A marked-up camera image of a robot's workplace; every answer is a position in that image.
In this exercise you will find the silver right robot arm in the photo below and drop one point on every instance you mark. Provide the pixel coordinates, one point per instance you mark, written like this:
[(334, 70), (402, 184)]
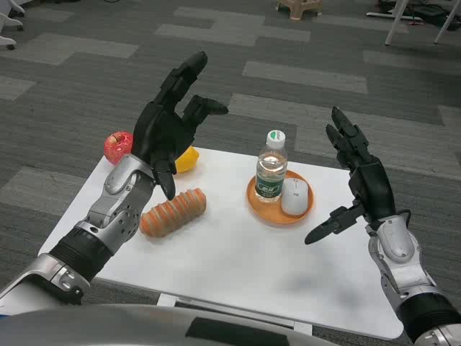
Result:
[(396, 245)]

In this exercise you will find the clear water bottle green label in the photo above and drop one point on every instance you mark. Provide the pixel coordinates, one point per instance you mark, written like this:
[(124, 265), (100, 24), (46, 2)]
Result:
[(270, 173)]

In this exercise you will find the white caster foot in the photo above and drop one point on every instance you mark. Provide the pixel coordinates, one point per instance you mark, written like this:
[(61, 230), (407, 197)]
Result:
[(5, 40), (12, 6), (11, 21)]

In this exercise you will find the white computer mouse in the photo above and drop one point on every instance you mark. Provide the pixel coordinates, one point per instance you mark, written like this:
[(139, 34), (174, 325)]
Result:
[(297, 198)]

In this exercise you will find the white table frame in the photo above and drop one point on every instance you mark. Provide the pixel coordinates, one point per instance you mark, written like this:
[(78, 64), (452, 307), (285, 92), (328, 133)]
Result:
[(166, 301)]

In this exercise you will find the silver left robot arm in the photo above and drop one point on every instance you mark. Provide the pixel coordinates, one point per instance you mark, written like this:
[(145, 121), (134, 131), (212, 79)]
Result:
[(119, 202)]

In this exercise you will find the white desk foot bar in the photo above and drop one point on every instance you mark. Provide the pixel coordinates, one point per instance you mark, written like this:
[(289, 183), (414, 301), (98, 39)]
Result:
[(390, 15)]

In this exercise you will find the orange round plate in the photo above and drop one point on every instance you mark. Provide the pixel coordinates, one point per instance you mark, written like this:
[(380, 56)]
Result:
[(263, 212)]

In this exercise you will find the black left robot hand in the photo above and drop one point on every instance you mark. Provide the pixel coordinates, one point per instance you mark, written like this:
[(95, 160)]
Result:
[(158, 129)]

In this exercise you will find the striped orange bread roll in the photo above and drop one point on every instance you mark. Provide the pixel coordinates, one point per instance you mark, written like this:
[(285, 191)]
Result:
[(173, 216)]

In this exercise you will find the black bag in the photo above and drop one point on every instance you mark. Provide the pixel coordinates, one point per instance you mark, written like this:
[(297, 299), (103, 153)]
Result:
[(432, 16)]

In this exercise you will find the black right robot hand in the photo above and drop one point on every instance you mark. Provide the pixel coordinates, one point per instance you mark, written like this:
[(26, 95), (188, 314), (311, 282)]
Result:
[(374, 187)]

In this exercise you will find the red apple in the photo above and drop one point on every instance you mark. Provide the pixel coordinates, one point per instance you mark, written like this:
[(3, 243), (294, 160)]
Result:
[(117, 146)]

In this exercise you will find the silver robot chest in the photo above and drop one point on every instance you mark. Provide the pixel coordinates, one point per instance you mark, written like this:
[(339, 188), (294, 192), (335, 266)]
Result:
[(108, 324)]

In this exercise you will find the white slanted desk leg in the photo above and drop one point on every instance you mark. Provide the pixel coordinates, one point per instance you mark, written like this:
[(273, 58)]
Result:
[(394, 23), (443, 27)]

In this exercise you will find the yellow lemon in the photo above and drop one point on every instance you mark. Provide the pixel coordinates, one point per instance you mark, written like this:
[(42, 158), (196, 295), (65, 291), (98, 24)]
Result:
[(187, 160)]

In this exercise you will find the beige plastic stool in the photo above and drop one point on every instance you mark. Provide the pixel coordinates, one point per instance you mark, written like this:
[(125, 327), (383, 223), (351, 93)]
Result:
[(296, 13)]

